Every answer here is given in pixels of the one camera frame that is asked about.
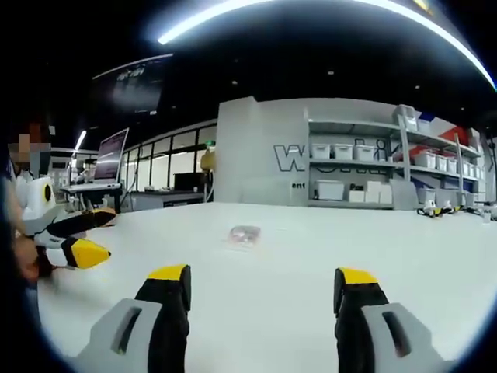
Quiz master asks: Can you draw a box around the computer monitor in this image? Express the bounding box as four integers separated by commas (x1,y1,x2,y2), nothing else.
93,127,130,184

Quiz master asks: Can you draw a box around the person's white shirt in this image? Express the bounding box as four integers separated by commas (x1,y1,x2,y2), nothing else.
8,167,35,211

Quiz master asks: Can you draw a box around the yellow rounded object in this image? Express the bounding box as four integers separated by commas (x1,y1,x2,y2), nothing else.
200,148,217,173

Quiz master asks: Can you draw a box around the dark hanging ceiling screen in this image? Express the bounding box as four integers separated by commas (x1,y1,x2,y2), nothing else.
92,53,175,114

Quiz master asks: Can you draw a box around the white standing desk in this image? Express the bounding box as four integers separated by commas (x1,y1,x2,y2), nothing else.
59,182,124,214

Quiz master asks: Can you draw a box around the curved ceiling light strip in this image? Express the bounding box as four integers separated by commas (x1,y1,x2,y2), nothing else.
156,0,497,91

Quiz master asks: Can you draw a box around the shelf with white bins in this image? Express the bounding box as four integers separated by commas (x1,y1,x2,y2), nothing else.
311,104,482,205

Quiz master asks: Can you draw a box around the spare hand-held gripper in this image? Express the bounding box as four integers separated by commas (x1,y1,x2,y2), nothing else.
416,199,464,219

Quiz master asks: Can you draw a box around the black workbench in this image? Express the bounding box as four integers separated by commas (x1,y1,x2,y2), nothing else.
123,172,208,214

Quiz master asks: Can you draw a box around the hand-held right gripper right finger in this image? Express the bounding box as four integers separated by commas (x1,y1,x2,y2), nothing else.
334,267,448,373

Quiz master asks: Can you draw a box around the grey metal shelving rack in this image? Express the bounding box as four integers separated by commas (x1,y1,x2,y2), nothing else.
399,116,487,209
305,116,411,210

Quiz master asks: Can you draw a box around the person's left hand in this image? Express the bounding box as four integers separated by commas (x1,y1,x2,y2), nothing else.
14,232,54,281

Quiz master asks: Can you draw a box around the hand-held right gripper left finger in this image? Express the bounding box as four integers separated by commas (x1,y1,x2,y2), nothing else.
75,263,193,373

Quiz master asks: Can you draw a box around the clear resealable bag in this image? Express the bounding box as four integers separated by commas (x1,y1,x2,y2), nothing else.
222,224,262,254

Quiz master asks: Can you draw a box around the grey partition wall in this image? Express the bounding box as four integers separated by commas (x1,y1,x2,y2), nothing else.
214,96,311,206

